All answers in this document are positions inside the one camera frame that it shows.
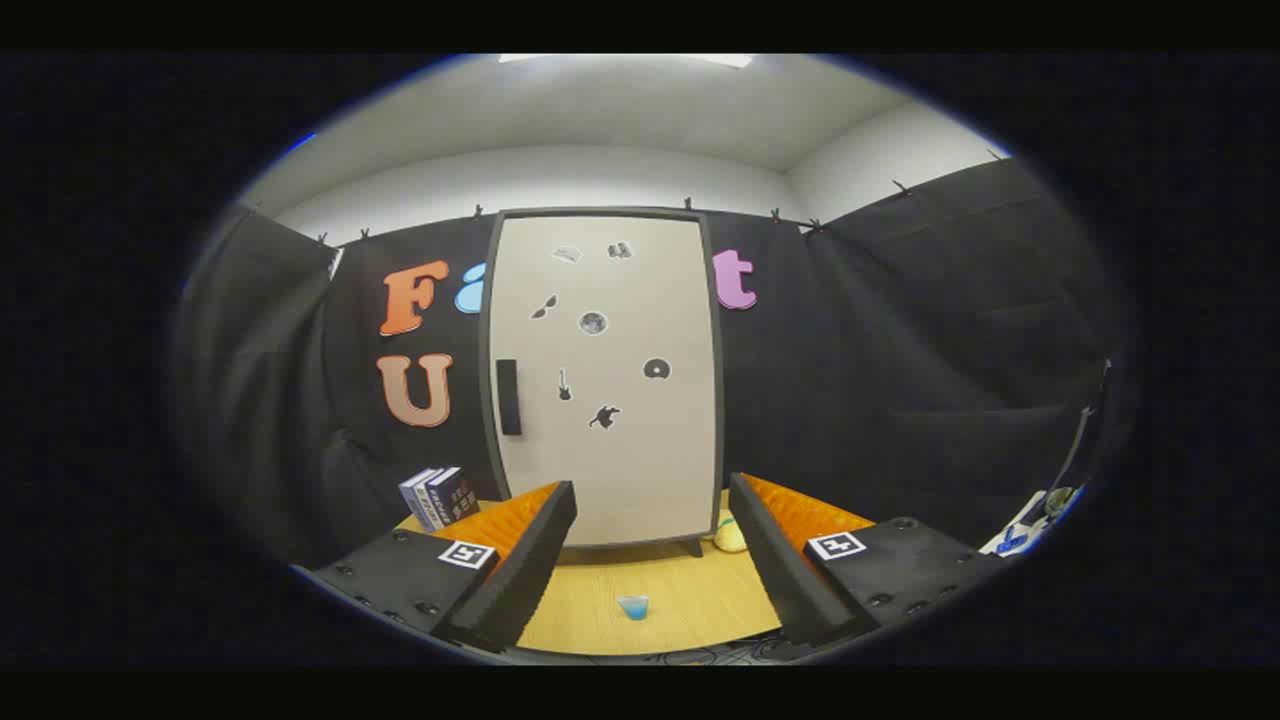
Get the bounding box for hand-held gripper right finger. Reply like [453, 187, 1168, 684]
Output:
[728, 472, 1006, 649]

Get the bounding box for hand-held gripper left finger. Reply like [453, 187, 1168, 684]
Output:
[310, 480, 579, 656]

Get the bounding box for beige cabinet door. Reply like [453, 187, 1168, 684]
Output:
[492, 214, 721, 549]

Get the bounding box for dark blue book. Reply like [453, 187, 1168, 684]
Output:
[432, 466, 481, 526]

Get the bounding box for white spine book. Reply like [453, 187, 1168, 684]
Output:
[415, 467, 451, 531]

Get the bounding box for white and blue object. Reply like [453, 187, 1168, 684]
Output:
[980, 488, 1076, 558]

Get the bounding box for black backdrop cloth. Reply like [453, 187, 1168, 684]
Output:
[175, 155, 1116, 571]

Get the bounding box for dark grey cabinet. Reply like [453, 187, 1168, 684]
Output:
[478, 206, 727, 559]

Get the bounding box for black door handle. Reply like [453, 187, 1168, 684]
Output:
[496, 359, 524, 437]

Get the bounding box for thin grey cable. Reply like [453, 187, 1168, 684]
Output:
[1045, 360, 1113, 516]

